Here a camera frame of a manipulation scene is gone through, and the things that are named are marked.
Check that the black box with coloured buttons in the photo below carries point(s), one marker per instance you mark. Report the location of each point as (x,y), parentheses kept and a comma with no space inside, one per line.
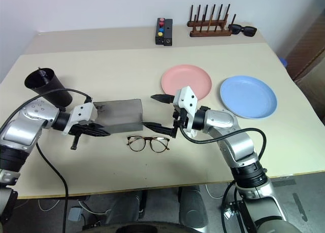
(160,31)

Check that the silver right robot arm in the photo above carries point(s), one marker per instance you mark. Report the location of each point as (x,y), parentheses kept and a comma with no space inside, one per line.
(223,120)

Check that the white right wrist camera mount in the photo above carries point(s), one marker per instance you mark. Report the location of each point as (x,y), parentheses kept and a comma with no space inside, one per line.
(187,98)

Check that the dark wooden peg rack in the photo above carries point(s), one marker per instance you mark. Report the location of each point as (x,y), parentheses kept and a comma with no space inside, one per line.
(210,31)

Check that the pink plate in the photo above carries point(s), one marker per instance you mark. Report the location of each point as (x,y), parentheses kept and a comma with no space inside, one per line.
(188,77)

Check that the black marker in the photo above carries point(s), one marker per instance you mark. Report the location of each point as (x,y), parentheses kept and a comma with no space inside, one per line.
(43,74)

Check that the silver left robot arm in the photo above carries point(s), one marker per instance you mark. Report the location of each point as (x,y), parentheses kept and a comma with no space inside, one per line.
(25,126)

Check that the plain black box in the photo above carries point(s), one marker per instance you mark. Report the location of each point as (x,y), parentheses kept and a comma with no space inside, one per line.
(168,32)

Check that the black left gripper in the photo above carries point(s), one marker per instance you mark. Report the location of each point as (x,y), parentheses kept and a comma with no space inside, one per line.
(79,131)

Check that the grey translucent glasses case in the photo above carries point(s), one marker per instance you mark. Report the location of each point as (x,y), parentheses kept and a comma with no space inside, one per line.
(119,113)

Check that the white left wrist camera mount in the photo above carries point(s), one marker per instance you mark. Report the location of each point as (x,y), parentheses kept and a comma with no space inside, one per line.
(81,113)

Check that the blue round object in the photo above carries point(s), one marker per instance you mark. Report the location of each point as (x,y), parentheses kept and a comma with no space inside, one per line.
(285,61)

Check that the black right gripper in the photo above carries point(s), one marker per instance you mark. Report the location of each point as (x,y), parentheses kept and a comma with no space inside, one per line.
(179,116)

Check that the black plastic cup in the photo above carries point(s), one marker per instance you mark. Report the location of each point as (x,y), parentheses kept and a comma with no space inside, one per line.
(56,91)

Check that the tortoiseshell round eyeglasses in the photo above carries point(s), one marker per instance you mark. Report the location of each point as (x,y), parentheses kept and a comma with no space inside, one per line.
(147,143)

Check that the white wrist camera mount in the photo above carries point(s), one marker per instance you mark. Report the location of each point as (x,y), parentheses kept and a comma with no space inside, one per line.
(187,98)
(81,113)

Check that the dark grey rounded shape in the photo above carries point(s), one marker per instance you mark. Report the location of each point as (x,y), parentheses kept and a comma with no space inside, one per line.
(193,205)

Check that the black sunglasses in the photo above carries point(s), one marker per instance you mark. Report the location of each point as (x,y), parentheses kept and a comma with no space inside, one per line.
(247,30)

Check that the blue plate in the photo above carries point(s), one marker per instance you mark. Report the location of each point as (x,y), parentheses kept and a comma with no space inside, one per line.
(247,97)

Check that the brown cardboard box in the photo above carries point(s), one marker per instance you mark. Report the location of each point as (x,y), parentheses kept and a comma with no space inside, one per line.
(313,83)

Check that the grey power adapter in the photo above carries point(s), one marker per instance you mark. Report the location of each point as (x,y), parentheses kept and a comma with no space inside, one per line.
(75,214)

